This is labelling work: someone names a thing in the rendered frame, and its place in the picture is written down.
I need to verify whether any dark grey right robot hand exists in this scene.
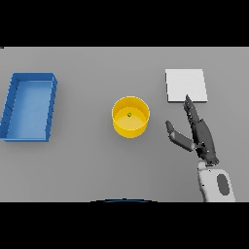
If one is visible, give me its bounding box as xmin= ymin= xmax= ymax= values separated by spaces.
xmin=164 ymin=93 xmax=221 ymax=167

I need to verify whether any flat pale square scale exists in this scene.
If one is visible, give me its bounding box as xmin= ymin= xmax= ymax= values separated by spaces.
xmin=164 ymin=68 xmax=208 ymax=104

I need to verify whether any yellow round bowl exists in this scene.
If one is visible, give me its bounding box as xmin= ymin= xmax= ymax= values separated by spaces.
xmin=111 ymin=95 xmax=151 ymax=139

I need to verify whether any blue rectangular tray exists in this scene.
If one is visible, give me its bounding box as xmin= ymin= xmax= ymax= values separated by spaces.
xmin=0 ymin=72 xmax=58 ymax=143

